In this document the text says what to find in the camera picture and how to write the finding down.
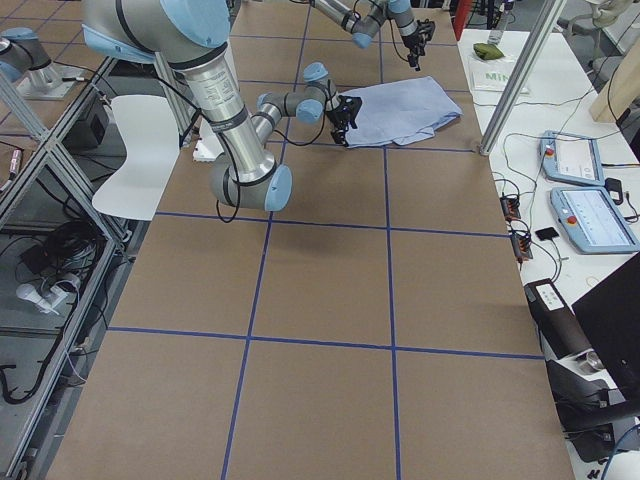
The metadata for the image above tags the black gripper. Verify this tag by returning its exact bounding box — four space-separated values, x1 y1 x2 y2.
325 97 349 147
399 21 425 70

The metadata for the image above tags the light blue striped shirt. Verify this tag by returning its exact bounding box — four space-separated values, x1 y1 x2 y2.
345 76 462 147

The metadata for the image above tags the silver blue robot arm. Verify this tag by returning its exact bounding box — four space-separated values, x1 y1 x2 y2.
309 0 435 71
83 0 362 211

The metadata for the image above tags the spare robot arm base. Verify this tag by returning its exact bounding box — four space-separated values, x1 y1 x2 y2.
1 27 90 100

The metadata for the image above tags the green fabric pouch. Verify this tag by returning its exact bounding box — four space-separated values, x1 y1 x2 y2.
473 42 504 61

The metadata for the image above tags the clear plastic MINI bag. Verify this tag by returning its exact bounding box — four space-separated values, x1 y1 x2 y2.
468 54 517 92

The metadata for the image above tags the orange circuit board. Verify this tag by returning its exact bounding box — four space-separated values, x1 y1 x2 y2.
500 195 522 221
509 230 533 264

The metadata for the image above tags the upper blue teach pendant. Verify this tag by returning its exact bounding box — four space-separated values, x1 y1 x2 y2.
539 130 605 186

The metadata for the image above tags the blue teach pendant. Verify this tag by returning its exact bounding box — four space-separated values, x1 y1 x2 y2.
539 130 605 186
549 186 639 254

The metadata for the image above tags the lower blue teach pendant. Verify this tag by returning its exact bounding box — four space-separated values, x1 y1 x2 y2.
549 186 639 254

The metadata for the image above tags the black monitor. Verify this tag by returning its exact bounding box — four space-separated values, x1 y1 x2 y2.
572 255 639 399

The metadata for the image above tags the white power strip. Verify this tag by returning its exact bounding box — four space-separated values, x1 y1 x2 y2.
16 281 77 315

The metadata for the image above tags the black label printer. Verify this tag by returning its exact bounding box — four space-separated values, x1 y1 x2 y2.
524 279 626 432

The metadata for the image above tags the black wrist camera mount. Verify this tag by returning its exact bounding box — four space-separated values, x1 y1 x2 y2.
336 95 362 131
416 19 436 43

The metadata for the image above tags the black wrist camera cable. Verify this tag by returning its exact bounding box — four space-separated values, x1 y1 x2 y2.
271 117 335 148

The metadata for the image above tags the aluminium frame post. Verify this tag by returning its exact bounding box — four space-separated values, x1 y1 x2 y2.
479 0 566 156

